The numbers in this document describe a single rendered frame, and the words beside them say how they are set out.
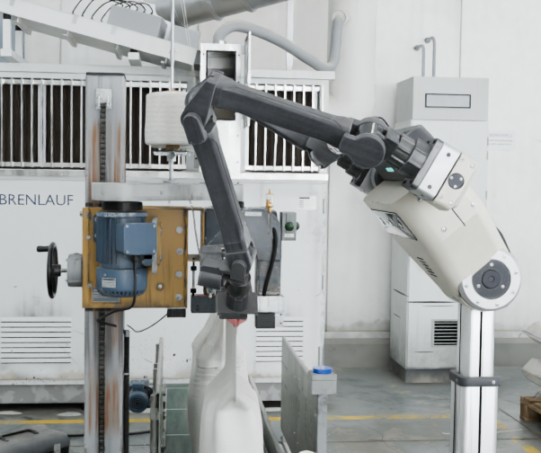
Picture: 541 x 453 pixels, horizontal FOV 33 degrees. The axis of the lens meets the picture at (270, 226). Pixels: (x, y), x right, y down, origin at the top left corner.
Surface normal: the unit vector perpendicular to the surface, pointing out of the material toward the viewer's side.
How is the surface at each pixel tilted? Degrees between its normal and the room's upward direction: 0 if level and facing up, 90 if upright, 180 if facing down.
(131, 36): 90
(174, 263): 90
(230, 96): 118
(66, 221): 90
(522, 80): 90
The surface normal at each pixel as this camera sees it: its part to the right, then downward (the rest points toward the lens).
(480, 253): 0.44, 0.47
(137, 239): 0.51, 0.05
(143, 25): -0.03, 0.02
